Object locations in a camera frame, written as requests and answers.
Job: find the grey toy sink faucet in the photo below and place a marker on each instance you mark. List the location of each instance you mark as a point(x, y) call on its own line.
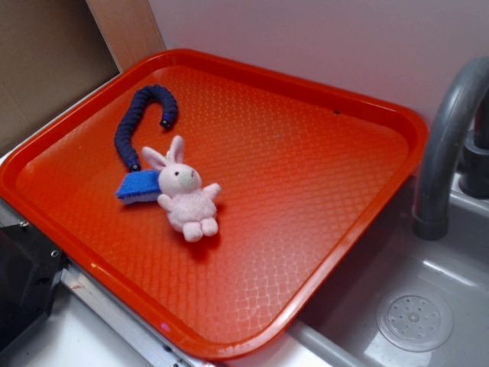
point(459, 135)

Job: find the blue and white sponge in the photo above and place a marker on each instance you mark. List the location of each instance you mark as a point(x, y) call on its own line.
point(139, 186)

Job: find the grey plastic sink basin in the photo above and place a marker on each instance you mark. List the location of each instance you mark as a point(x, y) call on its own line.
point(397, 300)

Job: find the wooden board panel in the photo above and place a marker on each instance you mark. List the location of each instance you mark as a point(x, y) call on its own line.
point(54, 53)

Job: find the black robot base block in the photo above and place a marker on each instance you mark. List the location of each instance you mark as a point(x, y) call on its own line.
point(31, 266)

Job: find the dark blue curved fabric tube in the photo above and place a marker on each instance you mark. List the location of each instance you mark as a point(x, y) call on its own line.
point(133, 116)

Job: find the pink plush bunny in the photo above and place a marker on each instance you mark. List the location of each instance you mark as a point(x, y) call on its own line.
point(190, 207)

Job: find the red plastic serving tray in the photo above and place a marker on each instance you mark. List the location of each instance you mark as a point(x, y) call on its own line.
point(304, 170)

